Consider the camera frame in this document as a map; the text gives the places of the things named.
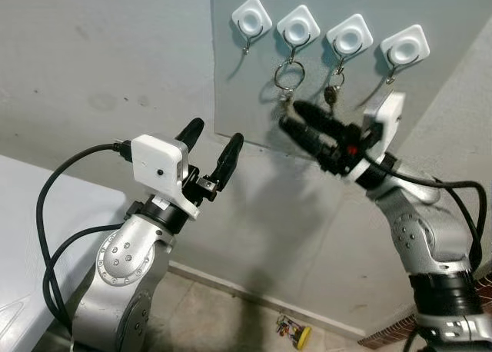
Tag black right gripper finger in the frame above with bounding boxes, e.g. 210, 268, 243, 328
279, 118, 343, 168
294, 101, 356, 141

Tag white square wall hook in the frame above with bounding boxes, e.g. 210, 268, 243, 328
276, 4, 321, 61
380, 25, 430, 84
326, 14, 374, 68
231, 0, 273, 55

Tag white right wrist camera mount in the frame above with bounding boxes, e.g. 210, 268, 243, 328
344, 91, 406, 182

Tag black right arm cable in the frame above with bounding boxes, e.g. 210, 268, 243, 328
361, 152, 489, 272

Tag colourful toy with yellow wheel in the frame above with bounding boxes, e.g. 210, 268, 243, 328
276, 315, 312, 350

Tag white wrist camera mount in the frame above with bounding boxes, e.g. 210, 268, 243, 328
129, 134, 202, 218
344, 91, 406, 182

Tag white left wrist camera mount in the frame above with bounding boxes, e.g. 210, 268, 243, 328
129, 134, 202, 218

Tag white table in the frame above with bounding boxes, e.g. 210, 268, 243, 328
0, 154, 131, 352

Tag grey wall board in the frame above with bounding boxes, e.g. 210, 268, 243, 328
210, 0, 492, 157

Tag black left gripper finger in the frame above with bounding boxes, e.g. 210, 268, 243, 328
175, 118, 205, 149
215, 132, 244, 191

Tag keys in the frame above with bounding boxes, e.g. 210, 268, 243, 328
273, 46, 307, 121

